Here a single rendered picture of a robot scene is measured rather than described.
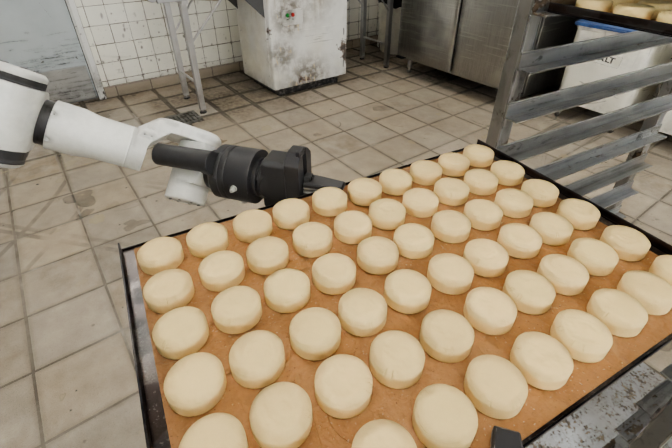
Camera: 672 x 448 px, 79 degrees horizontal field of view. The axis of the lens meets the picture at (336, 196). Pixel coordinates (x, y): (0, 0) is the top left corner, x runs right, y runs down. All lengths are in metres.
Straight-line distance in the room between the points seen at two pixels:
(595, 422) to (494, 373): 1.13
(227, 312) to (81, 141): 0.36
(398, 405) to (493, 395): 0.08
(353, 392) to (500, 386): 0.12
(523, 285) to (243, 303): 0.30
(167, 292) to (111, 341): 1.40
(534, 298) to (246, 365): 0.29
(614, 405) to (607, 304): 1.09
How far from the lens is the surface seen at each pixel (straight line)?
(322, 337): 0.40
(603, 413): 1.56
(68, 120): 0.68
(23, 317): 2.14
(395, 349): 0.40
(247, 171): 0.62
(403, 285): 0.45
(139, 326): 0.48
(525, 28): 0.79
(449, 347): 0.41
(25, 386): 1.90
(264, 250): 0.49
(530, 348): 0.43
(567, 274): 0.52
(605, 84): 1.06
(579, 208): 0.64
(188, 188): 0.68
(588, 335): 0.47
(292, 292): 0.44
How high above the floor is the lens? 1.35
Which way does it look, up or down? 35 degrees down
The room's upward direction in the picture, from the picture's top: straight up
